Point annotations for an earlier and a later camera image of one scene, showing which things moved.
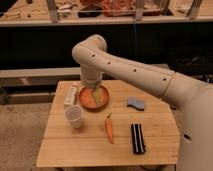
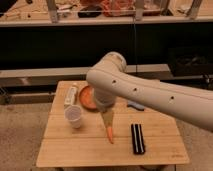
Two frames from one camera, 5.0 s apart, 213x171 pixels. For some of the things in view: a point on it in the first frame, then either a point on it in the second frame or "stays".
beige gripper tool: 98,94 -> 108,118
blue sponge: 136,102 stays
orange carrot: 109,127 stays
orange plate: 88,100 stays
